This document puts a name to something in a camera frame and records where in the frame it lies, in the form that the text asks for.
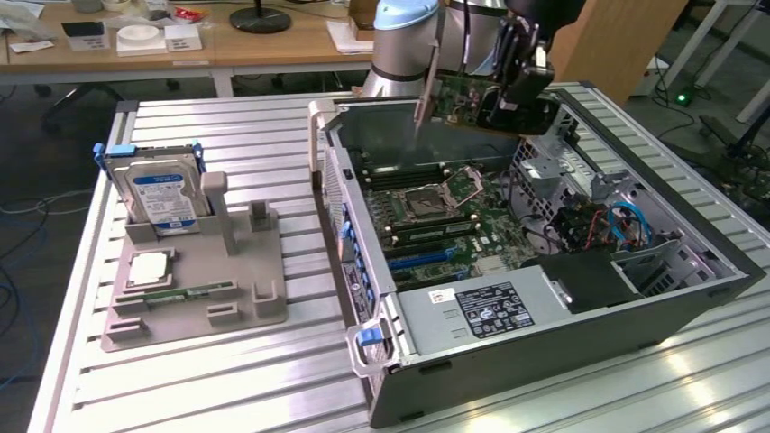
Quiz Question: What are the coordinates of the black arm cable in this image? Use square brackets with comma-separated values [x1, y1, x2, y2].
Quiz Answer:
[459, 0, 473, 76]

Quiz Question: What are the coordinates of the black RAM slot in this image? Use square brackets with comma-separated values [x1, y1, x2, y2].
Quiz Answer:
[360, 162, 450, 178]
[364, 173, 451, 189]

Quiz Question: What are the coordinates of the grey disk bay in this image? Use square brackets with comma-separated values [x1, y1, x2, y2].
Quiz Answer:
[610, 238, 723, 301]

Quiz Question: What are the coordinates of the metal socket cover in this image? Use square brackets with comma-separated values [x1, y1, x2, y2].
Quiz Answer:
[445, 165, 486, 208]

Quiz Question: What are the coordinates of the black round lamp base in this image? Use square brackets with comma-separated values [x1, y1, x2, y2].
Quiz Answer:
[228, 0, 294, 33]

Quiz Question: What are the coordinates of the black power supply label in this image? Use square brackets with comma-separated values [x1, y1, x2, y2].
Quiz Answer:
[458, 281, 537, 340]

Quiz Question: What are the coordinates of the black floor stand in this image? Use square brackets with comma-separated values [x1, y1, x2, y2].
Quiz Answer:
[699, 115, 770, 181]

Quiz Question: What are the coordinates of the white paper stack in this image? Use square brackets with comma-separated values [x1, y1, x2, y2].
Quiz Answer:
[326, 20, 376, 55]

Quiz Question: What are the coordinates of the blue wire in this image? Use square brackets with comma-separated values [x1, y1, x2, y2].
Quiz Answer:
[606, 202, 654, 247]

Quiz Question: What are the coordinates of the plain white box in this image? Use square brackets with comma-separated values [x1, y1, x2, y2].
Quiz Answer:
[163, 24, 203, 53]

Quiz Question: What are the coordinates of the black connector block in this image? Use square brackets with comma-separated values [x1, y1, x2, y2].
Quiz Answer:
[550, 207, 594, 252]

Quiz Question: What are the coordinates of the metal drive cage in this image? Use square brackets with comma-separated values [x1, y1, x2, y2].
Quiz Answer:
[510, 106, 603, 217]

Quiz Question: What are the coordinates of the green RAM stick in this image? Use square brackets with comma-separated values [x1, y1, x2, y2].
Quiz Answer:
[142, 282, 235, 304]

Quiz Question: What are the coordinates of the wooden desk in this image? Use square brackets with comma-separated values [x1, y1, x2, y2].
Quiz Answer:
[0, 0, 378, 98]

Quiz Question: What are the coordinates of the white box with black lid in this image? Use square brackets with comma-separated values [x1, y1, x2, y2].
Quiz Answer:
[60, 21, 111, 51]

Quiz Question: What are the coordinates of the grey power supply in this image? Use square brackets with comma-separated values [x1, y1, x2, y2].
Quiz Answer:
[394, 264, 570, 357]

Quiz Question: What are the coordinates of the white box with round dish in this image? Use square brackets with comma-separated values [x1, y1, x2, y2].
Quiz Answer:
[115, 25, 170, 58]

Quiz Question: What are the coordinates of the white desk frame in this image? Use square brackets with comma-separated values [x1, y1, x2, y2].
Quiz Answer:
[661, 0, 770, 124]

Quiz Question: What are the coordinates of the grey plastic parts rack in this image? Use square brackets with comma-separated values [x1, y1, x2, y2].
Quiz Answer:
[100, 170, 290, 354]

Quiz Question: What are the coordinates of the green motherboard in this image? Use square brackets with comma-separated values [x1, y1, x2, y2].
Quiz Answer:
[348, 148, 543, 292]

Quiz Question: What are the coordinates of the black expansion slot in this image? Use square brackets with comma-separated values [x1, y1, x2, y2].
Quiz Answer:
[384, 241, 450, 260]

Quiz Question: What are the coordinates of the brown cardboard box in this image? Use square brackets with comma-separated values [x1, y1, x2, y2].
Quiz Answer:
[348, 0, 379, 31]

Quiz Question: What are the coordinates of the wooden cabinet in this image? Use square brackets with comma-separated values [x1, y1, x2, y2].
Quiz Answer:
[550, 0, 690, 106]

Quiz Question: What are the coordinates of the hard disk in blue caddy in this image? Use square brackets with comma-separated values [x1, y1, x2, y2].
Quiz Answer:
[92, 142, 210, 238]

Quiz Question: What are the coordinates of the silver CPU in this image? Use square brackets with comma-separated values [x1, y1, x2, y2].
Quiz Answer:
[128, 253, 171, 286]

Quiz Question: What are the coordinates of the black plastic duct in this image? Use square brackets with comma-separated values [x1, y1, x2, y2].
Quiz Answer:
[538, 250, 642, 315]

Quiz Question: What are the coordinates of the black chair base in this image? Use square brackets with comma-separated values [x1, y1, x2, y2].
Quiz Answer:
[32, 80, 126, 133]

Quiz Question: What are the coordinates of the green graphics card black fan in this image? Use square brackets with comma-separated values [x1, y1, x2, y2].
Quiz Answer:
[412, 39, 559, 138]

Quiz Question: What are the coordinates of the black open PC case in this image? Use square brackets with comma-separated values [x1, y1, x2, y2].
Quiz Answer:
[307, 87, 769, 429]

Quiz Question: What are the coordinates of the dark RAM stick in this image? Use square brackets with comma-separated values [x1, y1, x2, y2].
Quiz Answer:
[390, 219, 477, 243]

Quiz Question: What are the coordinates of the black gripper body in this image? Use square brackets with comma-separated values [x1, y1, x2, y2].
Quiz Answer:
[505, 0, 594, 44]

